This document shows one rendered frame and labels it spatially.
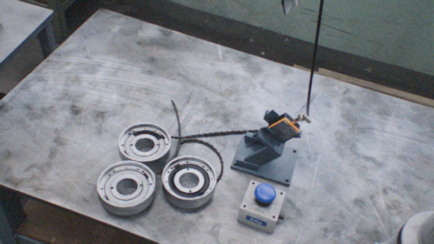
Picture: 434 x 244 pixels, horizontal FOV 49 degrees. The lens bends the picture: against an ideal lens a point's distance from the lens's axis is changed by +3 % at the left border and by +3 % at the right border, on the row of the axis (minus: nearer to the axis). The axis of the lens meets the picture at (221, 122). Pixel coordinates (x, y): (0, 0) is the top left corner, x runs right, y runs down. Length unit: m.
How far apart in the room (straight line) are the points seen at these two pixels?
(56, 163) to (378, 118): 0.73
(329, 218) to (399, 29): 1.65
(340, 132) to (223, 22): 1.65
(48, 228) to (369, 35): 1.82
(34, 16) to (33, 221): 0.66
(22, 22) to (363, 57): 1.68
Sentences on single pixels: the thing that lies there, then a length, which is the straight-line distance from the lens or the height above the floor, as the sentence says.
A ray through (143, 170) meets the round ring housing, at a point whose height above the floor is 0.83.
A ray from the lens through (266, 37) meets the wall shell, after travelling 2.62.
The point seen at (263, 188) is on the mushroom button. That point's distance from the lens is 0.86.
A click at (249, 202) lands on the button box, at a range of 0.87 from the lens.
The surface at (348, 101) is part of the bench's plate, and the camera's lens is 1.19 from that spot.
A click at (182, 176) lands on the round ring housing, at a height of 0.82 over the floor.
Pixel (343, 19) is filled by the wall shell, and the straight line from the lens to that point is 2.47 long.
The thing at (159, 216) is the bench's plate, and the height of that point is 0.80.
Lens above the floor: 1.56
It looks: 46 degrees down
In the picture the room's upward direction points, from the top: 9 degrees clockwise
